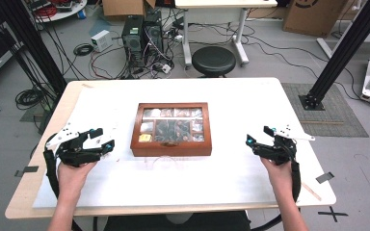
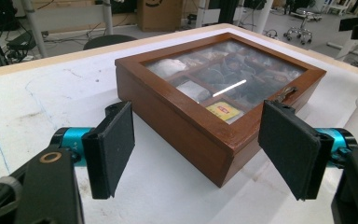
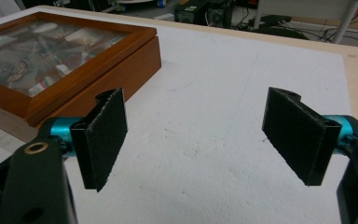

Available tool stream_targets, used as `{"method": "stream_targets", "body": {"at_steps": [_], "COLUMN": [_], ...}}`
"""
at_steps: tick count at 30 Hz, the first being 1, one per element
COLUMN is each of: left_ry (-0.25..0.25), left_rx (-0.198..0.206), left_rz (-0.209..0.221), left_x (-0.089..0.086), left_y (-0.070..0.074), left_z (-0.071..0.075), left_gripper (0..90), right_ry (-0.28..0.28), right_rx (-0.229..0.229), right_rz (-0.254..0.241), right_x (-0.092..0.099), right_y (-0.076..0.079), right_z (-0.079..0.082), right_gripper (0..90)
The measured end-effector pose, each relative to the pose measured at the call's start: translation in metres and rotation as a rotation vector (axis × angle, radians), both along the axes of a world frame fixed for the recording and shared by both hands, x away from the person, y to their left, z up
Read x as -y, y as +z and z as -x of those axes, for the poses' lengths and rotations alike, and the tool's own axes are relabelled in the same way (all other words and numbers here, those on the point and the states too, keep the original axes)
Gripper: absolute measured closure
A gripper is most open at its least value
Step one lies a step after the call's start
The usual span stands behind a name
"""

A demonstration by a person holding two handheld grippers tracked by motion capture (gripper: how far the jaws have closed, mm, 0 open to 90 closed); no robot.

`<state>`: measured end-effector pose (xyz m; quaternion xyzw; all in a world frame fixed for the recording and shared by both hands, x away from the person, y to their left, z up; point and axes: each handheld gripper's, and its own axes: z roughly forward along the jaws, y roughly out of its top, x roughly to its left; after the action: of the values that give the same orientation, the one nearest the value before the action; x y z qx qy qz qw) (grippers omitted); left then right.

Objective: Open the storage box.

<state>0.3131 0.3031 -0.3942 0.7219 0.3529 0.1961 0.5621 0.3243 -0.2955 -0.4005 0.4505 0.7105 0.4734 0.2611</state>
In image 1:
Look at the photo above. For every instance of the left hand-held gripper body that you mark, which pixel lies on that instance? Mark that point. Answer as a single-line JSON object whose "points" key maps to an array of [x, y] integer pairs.
{"points": [[72, 154]]}

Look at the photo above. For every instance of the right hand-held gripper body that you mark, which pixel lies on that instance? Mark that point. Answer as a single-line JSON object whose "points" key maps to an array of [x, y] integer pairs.
{"points": [[279, 149]]}

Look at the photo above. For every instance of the wooden box with glass lid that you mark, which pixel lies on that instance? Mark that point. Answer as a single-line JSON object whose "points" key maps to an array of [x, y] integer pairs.
{"points": [[171, 147]]}

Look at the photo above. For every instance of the person's left hand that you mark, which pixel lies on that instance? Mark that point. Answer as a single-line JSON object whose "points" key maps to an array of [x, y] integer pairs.
{"points": [[74, 179]]}

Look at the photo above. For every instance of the person's right hand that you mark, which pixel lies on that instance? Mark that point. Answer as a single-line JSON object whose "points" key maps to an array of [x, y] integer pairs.
{"points": [[277, 174]]}

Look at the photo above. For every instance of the black tape strip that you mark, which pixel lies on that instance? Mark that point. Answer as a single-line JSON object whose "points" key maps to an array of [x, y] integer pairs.
{"points": [[29, 170], [324, 177]]}

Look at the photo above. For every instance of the thin wooden stick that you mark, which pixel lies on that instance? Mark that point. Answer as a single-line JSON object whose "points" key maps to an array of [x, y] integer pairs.
{"points": [[311, 192]]}

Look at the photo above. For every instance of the clear plastic piece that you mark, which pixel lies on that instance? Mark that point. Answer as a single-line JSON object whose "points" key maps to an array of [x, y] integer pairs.
{"points": [[165, 163]]}

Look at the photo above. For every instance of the white table sheet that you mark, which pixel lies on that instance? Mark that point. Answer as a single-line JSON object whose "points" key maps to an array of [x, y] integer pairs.
{"points": [[205, 187]]}

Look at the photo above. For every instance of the grey floor mat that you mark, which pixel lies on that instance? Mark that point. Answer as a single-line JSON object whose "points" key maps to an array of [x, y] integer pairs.
{"points": [[334, 106]]}

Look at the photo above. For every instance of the black tape cross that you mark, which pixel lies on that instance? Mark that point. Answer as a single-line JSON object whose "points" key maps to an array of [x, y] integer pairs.
{"points": [[332, 213]]}

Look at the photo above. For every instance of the black round stool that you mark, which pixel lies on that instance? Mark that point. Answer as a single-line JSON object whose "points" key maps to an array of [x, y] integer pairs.
{"points": [[214, 60]]}

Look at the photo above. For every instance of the small white box device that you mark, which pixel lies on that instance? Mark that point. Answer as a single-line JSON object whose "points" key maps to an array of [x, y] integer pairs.
{"points": [[101, 40]]}

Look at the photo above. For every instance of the person's black clothing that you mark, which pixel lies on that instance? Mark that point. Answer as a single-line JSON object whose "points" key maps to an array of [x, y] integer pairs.
{"points": [[205, 223]]}

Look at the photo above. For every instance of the white power adapter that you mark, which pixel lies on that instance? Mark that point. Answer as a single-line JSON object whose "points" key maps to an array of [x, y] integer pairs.
{"points": [[166, 68]]}

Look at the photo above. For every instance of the black computer tower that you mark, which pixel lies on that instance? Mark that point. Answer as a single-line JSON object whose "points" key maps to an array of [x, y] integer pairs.
{"points": [[132, 38], [153, 32]]}

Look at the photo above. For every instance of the large printed cardboard box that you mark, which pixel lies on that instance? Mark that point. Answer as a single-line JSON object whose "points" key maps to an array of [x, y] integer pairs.
{"points": [[311, 17]]}

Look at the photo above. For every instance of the round white table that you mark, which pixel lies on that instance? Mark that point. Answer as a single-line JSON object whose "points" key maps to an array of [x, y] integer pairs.
{"points": [[74, 11]]}

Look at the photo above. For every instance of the brown cardboard box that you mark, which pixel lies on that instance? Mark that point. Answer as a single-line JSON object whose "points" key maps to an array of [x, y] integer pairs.
{"points": [[122, 7]]}

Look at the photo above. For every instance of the white desk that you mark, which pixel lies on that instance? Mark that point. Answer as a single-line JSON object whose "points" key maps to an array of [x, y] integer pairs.
{"points": [[224, 3]]}

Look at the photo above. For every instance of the black metal frame post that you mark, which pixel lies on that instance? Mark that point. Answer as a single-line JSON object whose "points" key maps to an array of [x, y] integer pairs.
{"points": [[343, 51], [35, 41]]}

